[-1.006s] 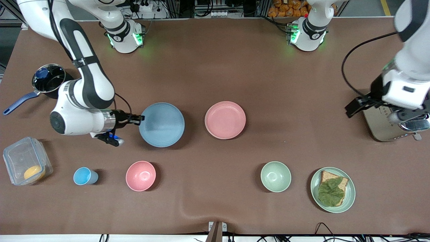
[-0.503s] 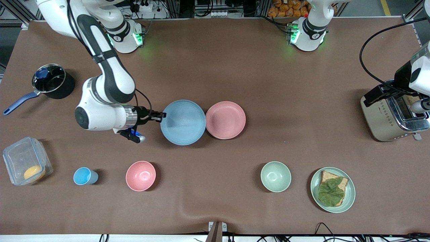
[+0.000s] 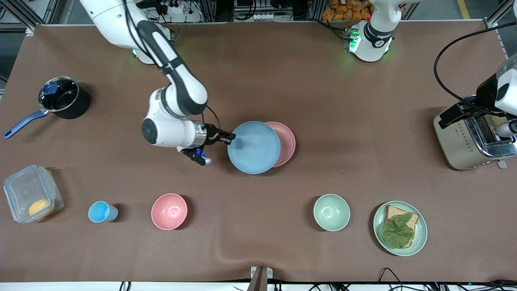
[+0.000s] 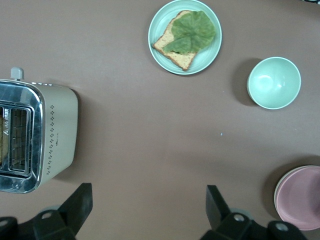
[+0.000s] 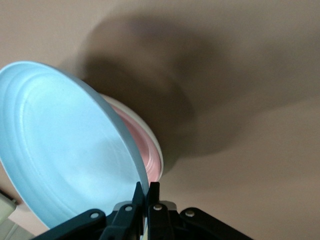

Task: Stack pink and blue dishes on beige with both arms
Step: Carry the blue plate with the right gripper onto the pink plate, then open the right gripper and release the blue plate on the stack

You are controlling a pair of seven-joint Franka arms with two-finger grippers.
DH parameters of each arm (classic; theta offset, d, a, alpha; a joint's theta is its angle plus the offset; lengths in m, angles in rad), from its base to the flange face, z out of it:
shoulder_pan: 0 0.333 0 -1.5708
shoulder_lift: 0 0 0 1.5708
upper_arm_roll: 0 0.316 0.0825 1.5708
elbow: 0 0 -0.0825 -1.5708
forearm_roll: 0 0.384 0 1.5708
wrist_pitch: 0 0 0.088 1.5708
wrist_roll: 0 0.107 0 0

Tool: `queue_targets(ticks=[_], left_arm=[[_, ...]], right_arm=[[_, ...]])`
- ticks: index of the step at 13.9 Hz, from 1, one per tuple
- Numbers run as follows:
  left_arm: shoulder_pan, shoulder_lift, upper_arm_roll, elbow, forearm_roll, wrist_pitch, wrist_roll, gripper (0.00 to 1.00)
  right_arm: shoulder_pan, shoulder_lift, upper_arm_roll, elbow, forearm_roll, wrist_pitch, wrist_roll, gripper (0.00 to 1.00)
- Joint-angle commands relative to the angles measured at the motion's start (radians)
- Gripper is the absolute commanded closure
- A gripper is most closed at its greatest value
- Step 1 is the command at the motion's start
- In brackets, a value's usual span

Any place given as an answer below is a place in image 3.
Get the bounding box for blue plate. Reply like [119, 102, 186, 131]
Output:
[227, 121, 281, 175]

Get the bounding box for pink plate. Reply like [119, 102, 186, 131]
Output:
[265, 122, 296, 168]

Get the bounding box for silver toaster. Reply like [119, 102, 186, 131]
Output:
[433, 95, 517, 171]

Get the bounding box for toast slice in toaster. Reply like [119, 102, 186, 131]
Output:
[483, 114, 510, 131]

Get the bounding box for pink bowl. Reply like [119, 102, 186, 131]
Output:
[151, 193, 188, 230]

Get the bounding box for large table mat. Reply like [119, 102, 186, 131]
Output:
[0, 22, 517, 283]

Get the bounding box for brown bread slice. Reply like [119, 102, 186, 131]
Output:
[383, 205, 420, 248]

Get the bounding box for green plate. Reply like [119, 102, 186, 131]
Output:
[373, 201, 428, 257]

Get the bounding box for green bowl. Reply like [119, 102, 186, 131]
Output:
[313, 194, 351, 232]

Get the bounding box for green lettuce leaf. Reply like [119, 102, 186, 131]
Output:
[382, 213, 415, 249]

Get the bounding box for white power strip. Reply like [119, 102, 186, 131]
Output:
[158, 0, 202, 23]

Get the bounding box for blue cup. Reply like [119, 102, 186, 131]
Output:
[88, 201, 119, 223]

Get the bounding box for metal table clamp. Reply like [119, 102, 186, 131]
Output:
[250, 266, 273, 291]

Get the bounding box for orange snack packets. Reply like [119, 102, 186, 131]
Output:
[322, 0, 374, 21]

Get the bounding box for yellow round food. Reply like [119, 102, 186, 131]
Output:
[28, 199, 55, 219]

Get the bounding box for clear plastic container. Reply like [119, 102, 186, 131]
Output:
[3, 164, 64, 224]

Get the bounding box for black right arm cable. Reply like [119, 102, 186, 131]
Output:
[205, 105, 222, 131]

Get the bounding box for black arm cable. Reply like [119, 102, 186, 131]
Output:
[434, 21, 517, 106]
[205, 105, 222, 131]

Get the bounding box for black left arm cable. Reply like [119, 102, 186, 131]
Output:
[434, 21, 517, 106]

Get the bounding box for black pot with blue handle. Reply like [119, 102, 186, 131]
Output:
[3, 76, 90, 139]

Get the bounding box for black looped floor cable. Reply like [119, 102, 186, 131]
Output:
[378, 267, 405, 291]

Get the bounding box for aluminium frame rail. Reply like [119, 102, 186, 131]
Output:
[0, 0, 61, 33]

